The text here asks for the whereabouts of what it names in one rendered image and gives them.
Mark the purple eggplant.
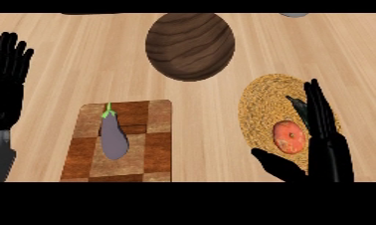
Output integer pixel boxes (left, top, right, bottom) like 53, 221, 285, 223
99, 102, 131, 161

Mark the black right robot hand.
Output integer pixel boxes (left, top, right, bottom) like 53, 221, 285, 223
249, 78, 355, 183

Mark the checkered wooden cutting board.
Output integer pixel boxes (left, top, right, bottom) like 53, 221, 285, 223
59, 99, 174, 183

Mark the grey object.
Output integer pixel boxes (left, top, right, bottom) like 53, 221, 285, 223
277, 12, 311, 19

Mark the dark wooden bowl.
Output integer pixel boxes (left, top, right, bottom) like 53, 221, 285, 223
145, 13, 236, 83

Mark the round woven straw placemat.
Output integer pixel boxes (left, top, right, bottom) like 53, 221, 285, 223
236, 73, 344, 174

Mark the dark green squash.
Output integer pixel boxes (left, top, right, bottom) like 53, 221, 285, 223
285, 95, 311, 130

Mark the orange tomato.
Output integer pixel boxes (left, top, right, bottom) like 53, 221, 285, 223
271, 119, 308, 155

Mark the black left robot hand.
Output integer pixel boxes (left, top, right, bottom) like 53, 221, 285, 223
0, 31, 35, 131

